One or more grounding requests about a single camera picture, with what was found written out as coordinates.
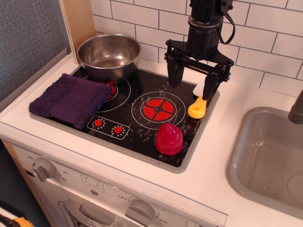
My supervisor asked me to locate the grey faucet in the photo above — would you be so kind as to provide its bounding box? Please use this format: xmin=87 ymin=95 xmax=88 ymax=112
xmin=288 ymin=90 xmax=303 ymax=124

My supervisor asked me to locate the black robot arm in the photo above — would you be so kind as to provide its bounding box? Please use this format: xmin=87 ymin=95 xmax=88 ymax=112
xmin=165 ymin=0 xmax=235 ymax=100

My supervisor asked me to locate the purple cloth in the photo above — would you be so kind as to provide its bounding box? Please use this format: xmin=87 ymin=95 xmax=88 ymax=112
xmin=29 ymin=73 xmax=112 ymax=129

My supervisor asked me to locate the yellow handled toy knife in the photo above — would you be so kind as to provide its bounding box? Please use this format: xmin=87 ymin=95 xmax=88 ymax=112
xmin=187 ymin=81 xmax=207 ymax=119

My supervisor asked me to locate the wooden side panel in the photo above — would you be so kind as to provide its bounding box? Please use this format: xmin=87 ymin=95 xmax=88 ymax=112
xmin=59 ymin=0 xmax=95 ymax=64

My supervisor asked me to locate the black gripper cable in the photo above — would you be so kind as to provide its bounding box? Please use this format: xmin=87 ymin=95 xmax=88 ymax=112
xmin=217 ymin=13 xmax=236 ymax=45

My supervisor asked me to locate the red toy strawberry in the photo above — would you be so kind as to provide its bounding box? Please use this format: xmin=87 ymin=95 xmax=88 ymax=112
xmin=155 ymin=123 xmax=183 ymax=156

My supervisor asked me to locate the metal pot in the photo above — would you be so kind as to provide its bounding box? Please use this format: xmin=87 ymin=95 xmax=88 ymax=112
xmin=77 ymin=34 xmax=141 ymax=83

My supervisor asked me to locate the grey left timer knob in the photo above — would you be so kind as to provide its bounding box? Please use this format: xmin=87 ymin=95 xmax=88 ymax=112
xmin=33 ymin=157 xmax=57 ymax=182

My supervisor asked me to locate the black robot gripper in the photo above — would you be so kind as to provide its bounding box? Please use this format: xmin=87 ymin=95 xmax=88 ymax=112
xmin=165 ymin=22 xmax=234 ymax=100

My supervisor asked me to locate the grey right oven knob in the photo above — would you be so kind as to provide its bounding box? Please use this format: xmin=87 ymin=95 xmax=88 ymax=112
xmin=125 ymin=199 xmax=155 ymax=227

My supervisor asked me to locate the orange cloth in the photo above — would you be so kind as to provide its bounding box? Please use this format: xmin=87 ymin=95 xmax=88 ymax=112
xmin=0 ymin=215 xmax=34 ymax=227

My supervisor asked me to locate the black toy stovetop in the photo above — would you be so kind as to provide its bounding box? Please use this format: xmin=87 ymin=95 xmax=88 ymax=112
xmin=31 ymin=70 xmax=219 ymax=174

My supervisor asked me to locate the grey oven door handle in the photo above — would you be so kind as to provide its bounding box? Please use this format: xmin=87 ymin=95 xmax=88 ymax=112
xmin=64 ymin=200 xmax=136 ymax=227

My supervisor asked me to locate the grey toy sink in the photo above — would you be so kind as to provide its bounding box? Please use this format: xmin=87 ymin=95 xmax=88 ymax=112
xmin=226 ymin=107 xmax=303 ymax=219

